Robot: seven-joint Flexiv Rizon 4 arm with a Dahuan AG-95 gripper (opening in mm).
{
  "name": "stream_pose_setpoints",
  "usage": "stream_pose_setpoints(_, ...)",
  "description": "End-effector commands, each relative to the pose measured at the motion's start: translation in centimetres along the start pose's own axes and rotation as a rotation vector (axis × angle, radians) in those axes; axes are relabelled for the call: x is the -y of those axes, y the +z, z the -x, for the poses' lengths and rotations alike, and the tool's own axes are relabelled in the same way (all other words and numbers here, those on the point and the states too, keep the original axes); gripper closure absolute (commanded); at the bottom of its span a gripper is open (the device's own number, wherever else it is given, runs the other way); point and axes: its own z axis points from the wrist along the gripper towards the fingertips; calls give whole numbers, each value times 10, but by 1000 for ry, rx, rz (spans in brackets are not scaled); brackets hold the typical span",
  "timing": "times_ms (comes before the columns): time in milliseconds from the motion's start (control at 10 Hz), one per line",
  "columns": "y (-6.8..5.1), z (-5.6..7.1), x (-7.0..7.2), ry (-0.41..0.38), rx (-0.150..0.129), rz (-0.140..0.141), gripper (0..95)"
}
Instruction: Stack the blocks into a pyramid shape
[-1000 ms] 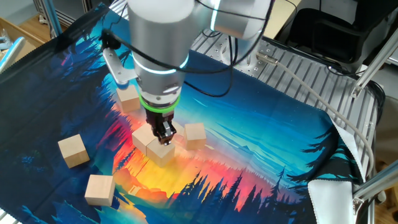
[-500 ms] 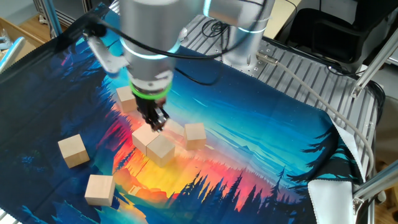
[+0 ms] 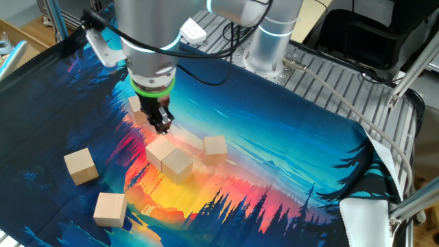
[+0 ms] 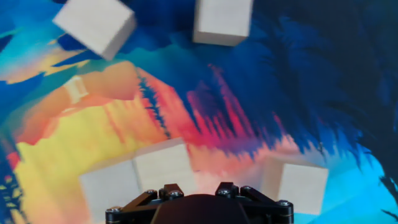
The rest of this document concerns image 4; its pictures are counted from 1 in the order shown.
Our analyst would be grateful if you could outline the forest sunset printed cloth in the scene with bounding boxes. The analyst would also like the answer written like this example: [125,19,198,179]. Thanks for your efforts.
[0,0,398,224]

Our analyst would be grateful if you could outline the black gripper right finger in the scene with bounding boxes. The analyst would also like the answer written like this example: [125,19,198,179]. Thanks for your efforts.
[215,182,295,224]

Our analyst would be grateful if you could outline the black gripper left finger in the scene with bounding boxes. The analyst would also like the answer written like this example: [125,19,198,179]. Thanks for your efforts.
[104,182,185,224]

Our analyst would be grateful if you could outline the light wooden cube block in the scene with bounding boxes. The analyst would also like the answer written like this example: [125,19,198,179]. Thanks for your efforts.
[52,0,137,62]
[132,136,198,195]
[260,154,330,216]
[78,154,142,224]
[192,0,254,47]

